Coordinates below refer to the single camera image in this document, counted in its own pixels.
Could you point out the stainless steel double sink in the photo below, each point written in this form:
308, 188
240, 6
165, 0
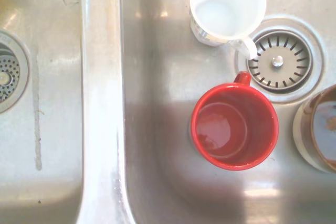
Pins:
102, 77

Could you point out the red ceramic mug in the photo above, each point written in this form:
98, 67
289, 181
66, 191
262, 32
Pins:
236, 129

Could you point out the white ceramic mug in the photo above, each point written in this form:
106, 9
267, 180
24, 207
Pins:
228, 6

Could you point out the slotted metal drain strainer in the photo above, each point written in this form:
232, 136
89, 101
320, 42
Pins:
294, 74

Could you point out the brown ceramic mug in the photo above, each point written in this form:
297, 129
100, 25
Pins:
323, 119

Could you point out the perforated metal drain strainer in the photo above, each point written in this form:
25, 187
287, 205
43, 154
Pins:
10, 69

